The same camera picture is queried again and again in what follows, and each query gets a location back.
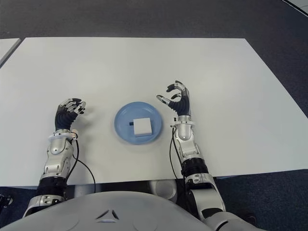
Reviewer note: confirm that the robot right hand black silver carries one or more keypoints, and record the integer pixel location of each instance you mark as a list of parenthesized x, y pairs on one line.
[(184, 106)]

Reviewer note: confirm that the robot left hand black silver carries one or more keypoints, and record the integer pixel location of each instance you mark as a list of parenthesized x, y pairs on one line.
[(65, 118)]

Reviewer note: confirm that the white cube charger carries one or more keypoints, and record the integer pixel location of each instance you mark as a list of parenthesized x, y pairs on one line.
[(143, 127)]

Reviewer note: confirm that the robot right arm silver black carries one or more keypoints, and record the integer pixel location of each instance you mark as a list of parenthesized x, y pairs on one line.
[(185, 134)]

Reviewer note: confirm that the robot left arm silver black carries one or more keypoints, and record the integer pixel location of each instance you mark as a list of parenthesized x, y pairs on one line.
[(56, 149)]

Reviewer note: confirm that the blue round plate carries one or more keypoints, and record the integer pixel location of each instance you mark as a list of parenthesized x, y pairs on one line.
[(125, 115)]

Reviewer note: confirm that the grey robot torso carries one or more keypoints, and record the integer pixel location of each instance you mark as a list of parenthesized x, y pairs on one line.
[(108, 214)]

